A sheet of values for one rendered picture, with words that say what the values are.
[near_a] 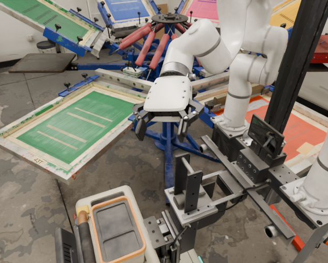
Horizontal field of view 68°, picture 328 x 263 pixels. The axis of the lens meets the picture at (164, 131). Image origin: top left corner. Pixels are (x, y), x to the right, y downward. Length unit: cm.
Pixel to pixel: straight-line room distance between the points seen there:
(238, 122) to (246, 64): 26
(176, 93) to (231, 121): 57
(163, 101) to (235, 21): 30
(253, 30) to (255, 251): 159
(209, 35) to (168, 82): 14
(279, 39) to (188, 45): 40
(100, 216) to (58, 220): 133
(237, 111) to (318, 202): 43
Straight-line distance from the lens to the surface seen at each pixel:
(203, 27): 59
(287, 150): 137
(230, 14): 71
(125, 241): 88
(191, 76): 59
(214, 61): 63
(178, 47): 63
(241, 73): 97
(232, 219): 217
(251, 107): 164
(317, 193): 86
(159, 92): 55
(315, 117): 167
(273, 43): 92
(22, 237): 230
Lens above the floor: 178
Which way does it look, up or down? 38 degrees down
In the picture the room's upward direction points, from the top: straight up
